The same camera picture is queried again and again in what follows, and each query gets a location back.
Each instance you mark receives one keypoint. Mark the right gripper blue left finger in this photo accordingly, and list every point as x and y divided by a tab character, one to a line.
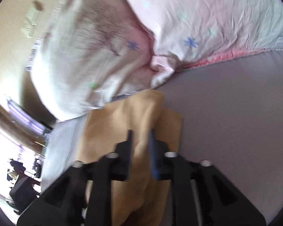
121	164

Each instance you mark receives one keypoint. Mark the dark television screen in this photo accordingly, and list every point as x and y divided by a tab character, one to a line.
24	120

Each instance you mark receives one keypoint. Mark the pink floral pillow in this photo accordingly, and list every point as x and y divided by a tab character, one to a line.
195	33

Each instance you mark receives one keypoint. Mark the lavender bed sheet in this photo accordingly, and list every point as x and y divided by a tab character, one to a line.
233	116

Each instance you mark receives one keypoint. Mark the white floral pillow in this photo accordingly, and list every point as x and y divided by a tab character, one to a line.
91	52

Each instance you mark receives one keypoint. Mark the wall switch plate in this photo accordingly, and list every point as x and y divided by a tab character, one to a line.
32	18

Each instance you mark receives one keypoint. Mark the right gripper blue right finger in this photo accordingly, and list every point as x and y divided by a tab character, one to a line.
161	167

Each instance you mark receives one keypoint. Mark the tan long-sleeve shirt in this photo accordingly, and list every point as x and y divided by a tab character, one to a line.
141	200

